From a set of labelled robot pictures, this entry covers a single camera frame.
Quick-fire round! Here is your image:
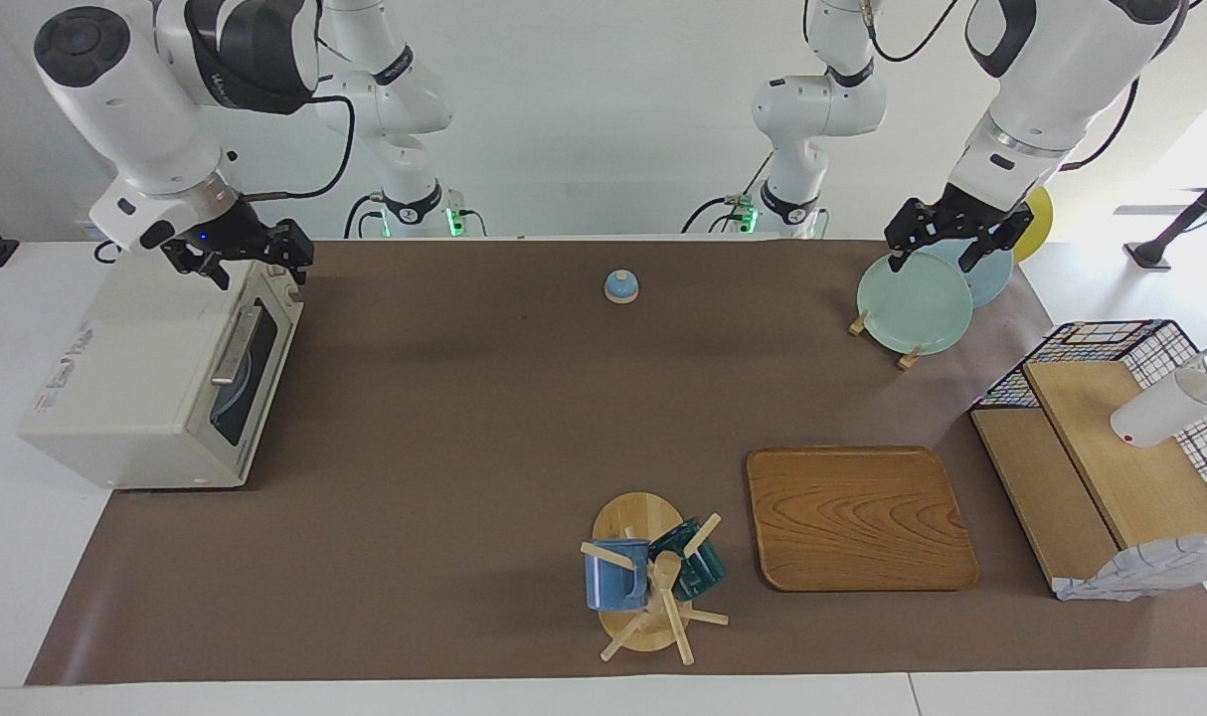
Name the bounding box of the black base cable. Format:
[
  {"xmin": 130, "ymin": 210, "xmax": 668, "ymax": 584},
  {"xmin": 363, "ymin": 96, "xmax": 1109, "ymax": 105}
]
[
  {"xmin": 343, "ymin": 192, "xmax": 398, "ymax": 241},
  {"xmin": 681, "ymin": 152, "xmax": 776, "ymax": 237}
]

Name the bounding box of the wooden dish rack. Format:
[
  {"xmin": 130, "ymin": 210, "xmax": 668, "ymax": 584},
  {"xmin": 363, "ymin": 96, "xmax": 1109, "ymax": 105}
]
[{"xmin": 847, "ymin": 307, "xmax": 925, "ymax": 372}]

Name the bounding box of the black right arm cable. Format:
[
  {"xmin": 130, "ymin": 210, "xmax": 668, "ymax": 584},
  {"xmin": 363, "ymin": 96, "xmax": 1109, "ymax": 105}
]
[{"xmin": 234, "ymin": 93, "xmax": 358, "ymax": 202}]

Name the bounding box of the white cylinder device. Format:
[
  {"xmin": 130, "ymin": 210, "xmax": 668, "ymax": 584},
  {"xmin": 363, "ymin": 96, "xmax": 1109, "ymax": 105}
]
[{"xmin": 1109, "ymin": 337, "xmax": 1207, "ymax": 449}]

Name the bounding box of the wooden stepped shelf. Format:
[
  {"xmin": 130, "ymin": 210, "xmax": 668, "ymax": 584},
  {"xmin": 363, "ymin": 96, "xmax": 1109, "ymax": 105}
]
[{"xmin": 970, "ymin": 359, "xmax": 1207, "ymax": 590}]

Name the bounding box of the yellow plate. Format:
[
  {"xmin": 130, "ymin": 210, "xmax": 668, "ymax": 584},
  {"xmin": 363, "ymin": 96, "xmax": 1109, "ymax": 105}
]
[{"xmin": 1013, "ymin": 183, "xmax": 1056, "ymax": 266}]

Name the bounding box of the pale green plate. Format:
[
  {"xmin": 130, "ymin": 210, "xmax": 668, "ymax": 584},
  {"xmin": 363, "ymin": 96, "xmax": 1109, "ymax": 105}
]
[{"xmin": 856, "ymin": 250, "xmax": 975, "ymax": 358}]

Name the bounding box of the blue mug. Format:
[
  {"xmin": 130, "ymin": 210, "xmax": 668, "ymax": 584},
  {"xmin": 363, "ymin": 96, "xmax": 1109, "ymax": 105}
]
[{"xmin": 583, "ymin": 538, "xmax": 653, "ymax": 613}]

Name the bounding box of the black wire basket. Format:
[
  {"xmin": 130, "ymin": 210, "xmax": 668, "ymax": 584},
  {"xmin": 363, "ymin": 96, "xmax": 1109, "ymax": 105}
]
[{"xmin": 968, "ymin": 318, "xmax": 1207, "ymax": 600}]

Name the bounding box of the brown table mat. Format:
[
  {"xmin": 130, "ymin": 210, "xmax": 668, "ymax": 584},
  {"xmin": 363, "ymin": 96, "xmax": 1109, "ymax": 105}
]
[{"xmin": 24, "ymin": 237, "xmax": 1207, "ymax": 688}]

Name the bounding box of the dark green mug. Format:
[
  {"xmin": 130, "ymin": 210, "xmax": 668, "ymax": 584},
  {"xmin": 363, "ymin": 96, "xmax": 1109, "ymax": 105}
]
[{"xmin": 648, "ymin": 516, "xmax": 730, "ymax": 604}]

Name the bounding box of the wooden serving tray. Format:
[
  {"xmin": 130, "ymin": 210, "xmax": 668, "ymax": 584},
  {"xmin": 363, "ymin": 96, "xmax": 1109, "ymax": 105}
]
[{"xmin": 746, "ymin": 446, "xmax": 981, "ymax": 595}]

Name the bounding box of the black angled stand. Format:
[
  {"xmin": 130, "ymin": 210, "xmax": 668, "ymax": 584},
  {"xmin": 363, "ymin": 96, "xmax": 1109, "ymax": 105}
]
[{"xmin": 1124, "ymin": 159, "xmax": 1207, "ymax": 272}]

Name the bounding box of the beige toaster oven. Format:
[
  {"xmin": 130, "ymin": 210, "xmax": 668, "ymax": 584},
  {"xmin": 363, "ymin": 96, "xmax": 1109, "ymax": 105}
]
[{"xmin": 16, "ymin": 230, "xmax": 305, "ymax": 491}]

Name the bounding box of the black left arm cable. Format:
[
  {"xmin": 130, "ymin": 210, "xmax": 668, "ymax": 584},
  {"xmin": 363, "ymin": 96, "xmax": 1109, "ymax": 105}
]
[{"xmin": 862, "ymin": 0, "xmax": 1141, "ymax": 176}]

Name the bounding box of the wooden mug tree stand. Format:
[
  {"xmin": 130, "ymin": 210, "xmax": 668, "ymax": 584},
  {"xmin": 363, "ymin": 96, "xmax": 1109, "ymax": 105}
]
[{"xmin": 579, "ymin": 490, "xmax": 732, "ymax": 666}]

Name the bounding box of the light blue racked plate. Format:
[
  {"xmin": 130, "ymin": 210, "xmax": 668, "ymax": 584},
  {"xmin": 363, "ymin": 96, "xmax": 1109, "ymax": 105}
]
[{"xmin": 947, "ymin": 239, "xmax": 1016, "ymax": 310}]

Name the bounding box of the light blue round plate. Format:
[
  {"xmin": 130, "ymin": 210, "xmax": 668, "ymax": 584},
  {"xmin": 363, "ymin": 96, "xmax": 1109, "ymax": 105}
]
[{"xmin": 212, "ymin": 346, "xmax": 255, "ymax": 437}]

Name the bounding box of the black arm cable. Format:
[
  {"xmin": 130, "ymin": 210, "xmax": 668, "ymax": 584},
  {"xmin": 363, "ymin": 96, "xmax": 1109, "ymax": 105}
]
[
  {"xmin": 234, "ymin": 93, "xmax": 358, "ymax": 202},
  {"xmin": 862, "ymin": 0, "xmax": 1141, "ymax": 176}
]

